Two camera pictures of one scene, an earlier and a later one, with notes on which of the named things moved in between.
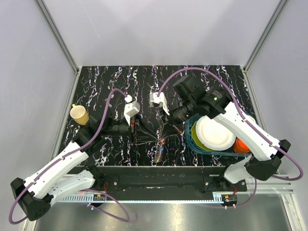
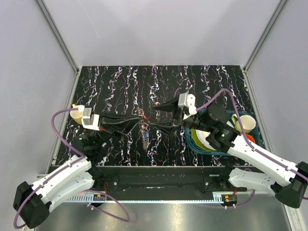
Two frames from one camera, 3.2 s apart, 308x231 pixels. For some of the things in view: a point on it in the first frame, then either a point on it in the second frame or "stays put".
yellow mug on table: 79,114 stays put
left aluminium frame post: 57,35 stays put
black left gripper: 135,125 to 107,123
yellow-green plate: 196,139 stays put
